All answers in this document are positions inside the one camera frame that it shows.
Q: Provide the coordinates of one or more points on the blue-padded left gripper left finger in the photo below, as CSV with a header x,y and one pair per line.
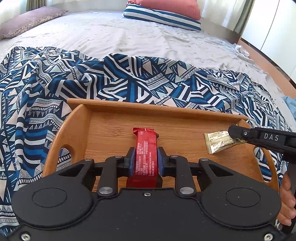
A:
x,y
113,168

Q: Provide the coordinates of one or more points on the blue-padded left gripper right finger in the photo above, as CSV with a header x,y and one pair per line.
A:
x,y
178,168

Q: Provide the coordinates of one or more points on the red chocolate bar wrapper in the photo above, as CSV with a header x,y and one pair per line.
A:
x,y
145,168

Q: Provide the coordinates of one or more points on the gold foil snack packet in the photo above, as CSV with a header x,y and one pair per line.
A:
x,y
221,140

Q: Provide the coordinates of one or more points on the person's right hand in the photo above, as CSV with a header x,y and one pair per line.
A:
x,y
287,211

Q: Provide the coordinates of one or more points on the light blue cloth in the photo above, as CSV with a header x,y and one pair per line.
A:
x,y
291,103

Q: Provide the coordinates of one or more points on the wooden serving tray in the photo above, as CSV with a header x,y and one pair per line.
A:
x,y
98,129

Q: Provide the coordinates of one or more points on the blue white patterned blanket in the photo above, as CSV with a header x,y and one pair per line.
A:
x,y
37,82

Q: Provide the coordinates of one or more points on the white sheer curtain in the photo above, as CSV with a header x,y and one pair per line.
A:
x,y
222,12

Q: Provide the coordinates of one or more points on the green curtain right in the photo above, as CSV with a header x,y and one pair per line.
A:
x,y
243,17

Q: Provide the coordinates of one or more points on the green curtain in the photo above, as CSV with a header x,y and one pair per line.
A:
x,y
35,4
243,17

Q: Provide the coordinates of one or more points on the striped blue white pillow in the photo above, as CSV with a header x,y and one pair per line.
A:
x,y
136,12

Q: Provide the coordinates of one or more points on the red pillow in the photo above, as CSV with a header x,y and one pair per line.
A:
x,y
187,8

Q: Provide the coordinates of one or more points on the mauve floral pillow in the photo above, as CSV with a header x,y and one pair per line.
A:
x,y
24,22

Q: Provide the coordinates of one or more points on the green curtain left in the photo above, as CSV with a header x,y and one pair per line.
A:
x,y
35,4

